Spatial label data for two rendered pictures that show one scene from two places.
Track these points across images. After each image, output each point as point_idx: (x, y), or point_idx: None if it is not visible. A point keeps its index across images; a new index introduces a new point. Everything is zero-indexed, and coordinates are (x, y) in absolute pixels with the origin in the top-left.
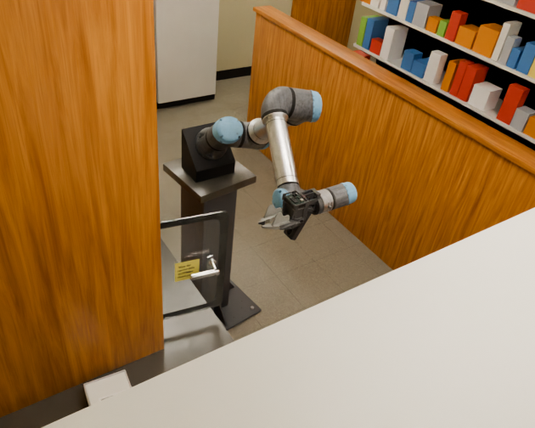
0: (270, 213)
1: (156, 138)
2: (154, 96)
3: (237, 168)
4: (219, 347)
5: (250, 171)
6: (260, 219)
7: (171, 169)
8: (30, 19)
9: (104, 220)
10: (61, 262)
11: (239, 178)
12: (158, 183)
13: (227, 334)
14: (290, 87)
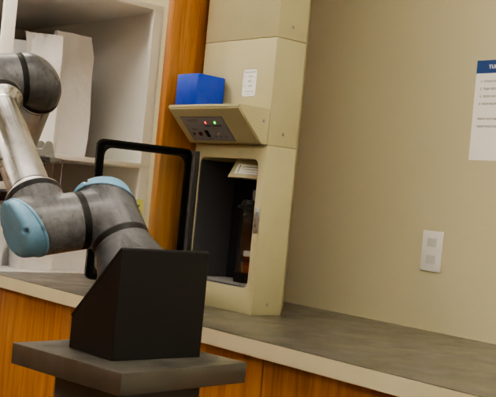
0: (47, 153)
1: (165, 44)
2: (168, 9)
3: (61, 350)
4: (82, 291)
5: (28, 345)
6: (58, 158)
7: (221, 356)
8: None
9: None
10: None
11: (55, 342)
12: (161, 84)
13: (74, 293)
14: (15, 53)
